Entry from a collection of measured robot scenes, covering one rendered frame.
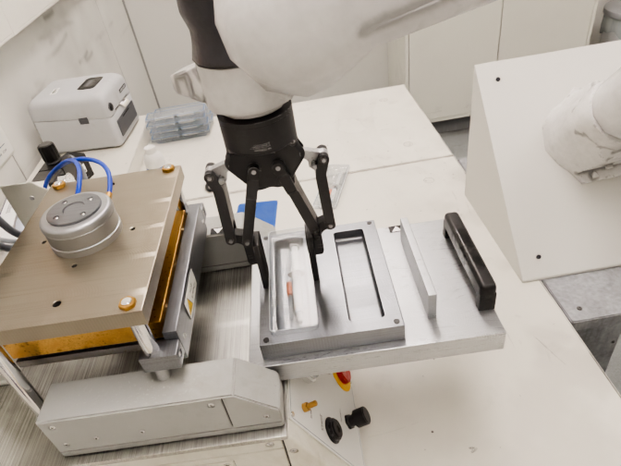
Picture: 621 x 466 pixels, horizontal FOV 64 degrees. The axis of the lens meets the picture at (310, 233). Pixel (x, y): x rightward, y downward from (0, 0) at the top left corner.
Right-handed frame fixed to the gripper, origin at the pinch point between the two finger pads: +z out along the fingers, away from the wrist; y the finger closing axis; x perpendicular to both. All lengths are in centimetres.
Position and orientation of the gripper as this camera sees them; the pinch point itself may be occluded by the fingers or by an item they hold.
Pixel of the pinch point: (286, 258)
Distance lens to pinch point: 61.2
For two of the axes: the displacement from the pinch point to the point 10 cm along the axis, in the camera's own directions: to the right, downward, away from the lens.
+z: 1.4, 7.8, 6.1
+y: 9.9, -1.5, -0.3
